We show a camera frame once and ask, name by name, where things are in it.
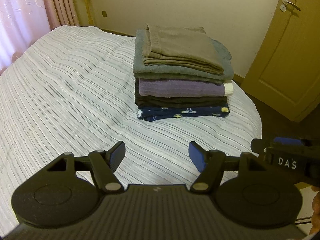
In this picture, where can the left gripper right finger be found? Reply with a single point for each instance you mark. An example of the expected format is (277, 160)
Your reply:
(210, 166)

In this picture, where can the beige wooden door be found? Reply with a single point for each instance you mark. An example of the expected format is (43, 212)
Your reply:
(285, 72)

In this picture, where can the person's right hand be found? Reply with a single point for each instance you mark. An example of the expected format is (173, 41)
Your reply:
(315, 219)

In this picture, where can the pink sheer curtain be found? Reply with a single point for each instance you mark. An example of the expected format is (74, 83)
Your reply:
(23, 22)

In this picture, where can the striped grey bed cover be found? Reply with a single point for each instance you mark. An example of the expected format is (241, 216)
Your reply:
(73, 91)

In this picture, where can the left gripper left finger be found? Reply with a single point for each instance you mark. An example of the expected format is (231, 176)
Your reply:
(104, 164)

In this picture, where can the silver door handle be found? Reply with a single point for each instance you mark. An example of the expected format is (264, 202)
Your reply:
(286, 3)

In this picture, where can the olive brown pants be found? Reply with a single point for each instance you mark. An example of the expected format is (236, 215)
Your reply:
(178, 46)

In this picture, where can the folded clothes stack on bed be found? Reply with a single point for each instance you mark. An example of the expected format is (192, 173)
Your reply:
(167, 91)

